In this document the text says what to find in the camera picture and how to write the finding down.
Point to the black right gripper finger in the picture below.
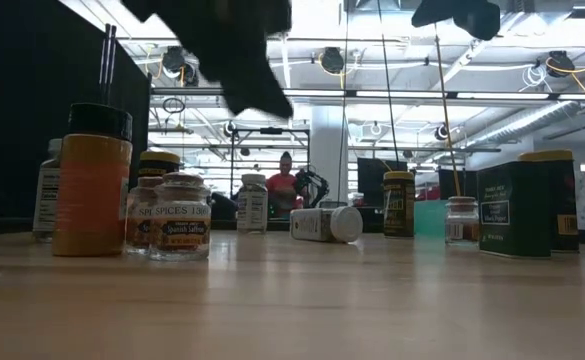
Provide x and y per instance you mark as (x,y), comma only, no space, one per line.
(472,17)

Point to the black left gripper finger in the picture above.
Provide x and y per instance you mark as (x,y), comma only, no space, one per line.
(227,45)

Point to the yellow-capped brown spice bottle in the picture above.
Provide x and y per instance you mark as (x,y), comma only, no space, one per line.
(564,210)
(159,165)
(398,210)

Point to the white-capped clear spice bottle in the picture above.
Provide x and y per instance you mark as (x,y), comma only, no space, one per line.
(47,200)
(252,205)
(322,225)

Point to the orange spice bottle black cap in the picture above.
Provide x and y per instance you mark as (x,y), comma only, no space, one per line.
(92,200)

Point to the black background robot arm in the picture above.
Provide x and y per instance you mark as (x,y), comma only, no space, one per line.
(314,187)

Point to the long ceiling light bar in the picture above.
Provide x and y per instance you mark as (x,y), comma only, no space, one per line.
(522,95)

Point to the person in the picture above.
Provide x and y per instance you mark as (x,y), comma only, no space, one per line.
(282,192)

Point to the black monitor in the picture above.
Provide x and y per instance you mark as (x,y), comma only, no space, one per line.
(372,182)

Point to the dark green pepper tin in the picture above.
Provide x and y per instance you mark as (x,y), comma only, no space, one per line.
(514,215)

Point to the teal plastic bin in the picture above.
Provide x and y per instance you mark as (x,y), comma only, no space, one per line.
(429,220)

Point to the black curtain partition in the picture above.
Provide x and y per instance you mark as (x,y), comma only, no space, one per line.
(22,100)

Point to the black metal frame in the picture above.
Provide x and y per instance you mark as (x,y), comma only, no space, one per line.
(271,131)

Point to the silver ventilation duct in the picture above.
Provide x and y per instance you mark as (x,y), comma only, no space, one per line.
(532,122)

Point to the black table frame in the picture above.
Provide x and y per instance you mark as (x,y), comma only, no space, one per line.
(222,226)

